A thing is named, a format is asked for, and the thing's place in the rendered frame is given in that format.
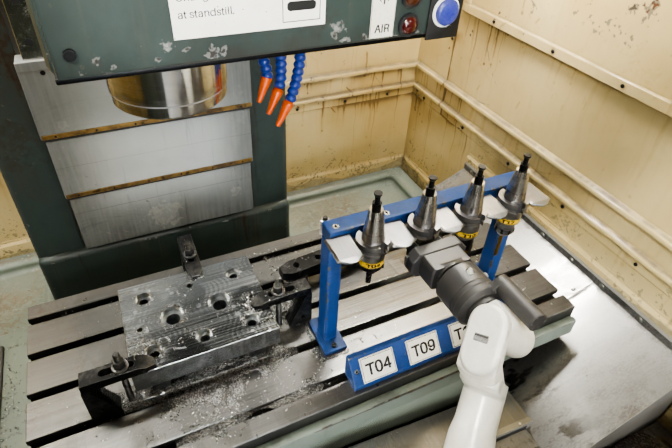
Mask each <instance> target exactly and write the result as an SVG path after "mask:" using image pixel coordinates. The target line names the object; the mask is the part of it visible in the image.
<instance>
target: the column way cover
mask: <svg viewBox="0 0 672 448"><path fill-rule="evenodd" d="M14 66H15V69H16V72H17V75H18V77H19V80H20V83H21V86H22V89H23V91H24V94H25V97H26V100H27V102H28V105H29V108H30V111H31V113H32V116H33V119H34V122H35V124H36V127H37V130H38V133H39V136H40V138H41V140H42V141H45V142H46V145H47V148H48V150H49V153H50V156H51V159H52V162H53V164H54V167H55V170H56V173H57V176H58V178H59V181H60V184H61V187H62V190H63V192H64V195H65V198H66V199H69V200H70V203H71V206H72V208H73V211H74V214H75V217H76V220H77V223H78V226H79V228H80V231H81V234H82V237H83V240H84V243H85V246H86V248H87V249H88V248H92V247H96V246H101V245H105V244H109V243H113V242H117V241H121V240H125V239H130V238H134V237H138V236H142V235H146V234H150V233H154V232H159V231H163V230H167V229H171V228H175V227H179V226H183V225H187V224H191V223H195V222H200V221H204V220H208V219H212V218H216V217H221V216H225V215H229V214H233V213H237V212H241V211H246V210H250V209H253V195H252V181H251V166H250V162H251V161H253V155H252V140H251V125H250V109H249V108H250V107H251V106H252V94H251V77H250V61H241V62H233V63H226V69H227V83H226V85H227V93H226V95H225V97H224V98H223V99H222V100H221V101H220V102H219V103H218V104H217V105H216V106H214V107H213V108H211V109H209V110H207V111H205V112H202V113H199V114H196V115H193V116H189V117H184V118H178V119H165V120H158V119H146V118H140V117H136V116H133V115H130V114H128V113H126V112H124V111H122V110H120V109H119V108H117V107H116V106H115V105H114V103H113V101H112V97H111V94H110V93H109V91H108V88H107V84H106V80H105V79H104V80H96V81H89V82H81V83H73V84H66V85H56V82H55V75H54V74H53V73H52V72H51V71H50V70H49V69H48V68H47V66H46V64H45V61H44V58H43V59H34V60H25V61H23V60H22V57H21V55H15V56H14Z"/></svg>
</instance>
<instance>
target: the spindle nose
mask: <svg viewBox="0 0 672 448"><path fill-rule="evenodd" d="M105 80H106V84H107V88H108V91H109V93H110V94H111V97H112V101H113V103H114V105H115V106H116V107H117V108H119V109H120V110H122V111H124V112H126V113H128V114H130V115H133V116H136V117H140V118H146V119H158V120H165V119H178V118H184V117H189V116H193V115H196V114H199V113H202V112H205V111H207V110H209V109H211V108H213V107H214V106H216V105H217V104H218V103H219V102H220V101H221V100H222V99H223V98H224V97H225V95H226V93H227V85H226V83H227V69H226V64H218V65H211V66H203V67H195V68H188V69H180V70H172V71H165V72H157V73H150V74H142V75H134V76H127V77H119V78H111V79H105Z"/></svg>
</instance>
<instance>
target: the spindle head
mask: <svg viewBox="0 0 672 448"><path fill-rule="evenodd" d="M25 1H26V5H27V8H28V11H29V14H30V17H31V20H32V23H33V26H34V30H35V33H36V36H37V39H38V42H39V45H40V48H41V51H42V54H43V58H44V61H45V64H46V66H47V68H48V69H49V70H50V71H51V72H52V73H53V74H54V75H55V82H56V85H66V84H73V83H81V82H89V81H96V80H104V79H111V78H119V77H127V76H134V75H142V74H150V73H157V72H165V71H172V70H180V69H188V68H195V67H203V66H211V65H218V64H226V63H233V62H241V61H249V60H256V59H264V58H272V57H279V56H287V55H294V54H302V53H310V52H317V51H325V50H333V49H340V48H348V47H355V46H363V45H371V44H378V43H386V42H394V41H401V40H409V39H417V38H424V37H425V33H426V26H427V20H428V14H429V7H430V1H431V0H422V2H421V3H420V5H418V6H417V7H416V8H414V9H408V8H406V7H405V6H404V5H403V3H402V0H397V2H396V10H395V19H394V27H393V36H392V37H384V38H376V39H369V30H370V18H371V7H372V0H326V10H325V24H321V25H311V26H302V27H293V28H284V29H275V30H266V31H257V32H248V33H239V34H230V35H221V36H212V37H203V38H194V39H185V40H176V41H174V36H173V29H172V23H171V16H170V10H169V3H168V0H25ZM408 13H414V14H416V15H417V16H418V17H419V20H420V24H419V28H418V30H417V32H416V33H415V34H414V35H412V36H410V37H404V36H402V35H401V34H400V33H399V30H398V25H399V22H400V20H401V18H402V17H403V16H404V15H406V14H408Z"/></svg>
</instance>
